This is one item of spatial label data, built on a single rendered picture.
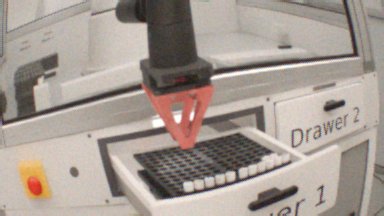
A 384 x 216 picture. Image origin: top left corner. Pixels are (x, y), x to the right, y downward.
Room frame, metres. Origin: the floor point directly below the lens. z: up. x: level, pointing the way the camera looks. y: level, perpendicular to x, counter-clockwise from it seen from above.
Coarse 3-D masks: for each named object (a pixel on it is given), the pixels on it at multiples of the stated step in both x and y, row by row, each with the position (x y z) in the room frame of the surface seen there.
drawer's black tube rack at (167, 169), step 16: (208, 144) 0.98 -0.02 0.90; (224, 144) 0.96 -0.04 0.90; (240, 144) 0.96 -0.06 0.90; (256, 144) 0.94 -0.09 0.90; (144, 160) 0.93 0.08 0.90; (160, 160) 0.92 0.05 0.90; (176, 160) 0.92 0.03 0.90; (192, 160) 0.91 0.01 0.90; (208, 160) 0.89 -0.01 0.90; (224, 160) 0.88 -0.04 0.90; (240, 160) 0.87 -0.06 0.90; (256, 160) 0.86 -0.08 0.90; (144, 176) 0.93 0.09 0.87; (160, 176) 0.84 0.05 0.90; (176, 176) 0.84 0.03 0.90; (192, 176) 0.83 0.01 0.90; (208, 176) 0.82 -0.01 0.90; (224, 176) 0.81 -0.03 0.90; (160, 192) 0.85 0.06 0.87
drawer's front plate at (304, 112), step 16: (304, 96) 1.08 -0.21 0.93; (320, 96) 1.08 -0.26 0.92; (336, 96) 1.09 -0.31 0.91; (352, 96) 1.11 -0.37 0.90; (288, 112) 1.05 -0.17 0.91; (304, 112) 1.06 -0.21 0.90; (320, 112) 1.08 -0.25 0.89; (336, 112) 1.09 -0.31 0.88; (352, 112) 1.11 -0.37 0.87; (288, 128) 1.05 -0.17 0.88; (304, 128) 1.06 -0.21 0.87; (320, 128) 1.08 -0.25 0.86; (352, 128) 1.11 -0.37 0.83; (288, 144) 1.05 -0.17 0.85; (304, 144) 1.06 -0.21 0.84; (320, 144) 1.08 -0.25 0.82
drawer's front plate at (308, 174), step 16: (304, 160) 0.72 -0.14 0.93; (320, 160) 0.72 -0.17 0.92; (336, 160) 0.73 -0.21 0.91; (272, 176) 0.69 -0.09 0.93; (288, 176) 0.70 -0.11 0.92; (304, 176) 0.71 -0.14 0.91; (320, 176) 0.72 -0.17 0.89; (336, 176) 0.73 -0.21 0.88; (208, 192) 0.68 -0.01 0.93; (224, 192) 0.67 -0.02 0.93; (240, 192) 0.68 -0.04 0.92; (256, 192) 0.68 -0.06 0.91; (304, 192) 0.71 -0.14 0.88; (320, 192) 0.72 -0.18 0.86; (336, 192) 0.73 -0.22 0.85; (160, 208) 0.65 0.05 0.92; (176, 208) 0.65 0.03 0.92; (192, 208) 0.66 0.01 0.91; (208, 208) 0.66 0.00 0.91; (224, 208) 0.67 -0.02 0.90; (240, 208) 0.68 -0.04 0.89; (272, 208) 0.69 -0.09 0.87; (304, 208) 0.71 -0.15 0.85; (320, 208) 0.72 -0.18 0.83
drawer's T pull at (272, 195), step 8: (264, 192) 0.68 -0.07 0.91; (272, 192) 0.67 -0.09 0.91; (280, 192) 0.66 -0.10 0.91; (288, 192) 0.66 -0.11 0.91; (296, 192) 0.66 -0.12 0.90; (256, 200) 0.65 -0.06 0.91; (264, 200) 0.65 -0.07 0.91; (272, 200) 0.65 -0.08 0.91; (280, 200) 0.66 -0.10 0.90; (248, 208) 0.65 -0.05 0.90; (256, 208) 0.64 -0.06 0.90
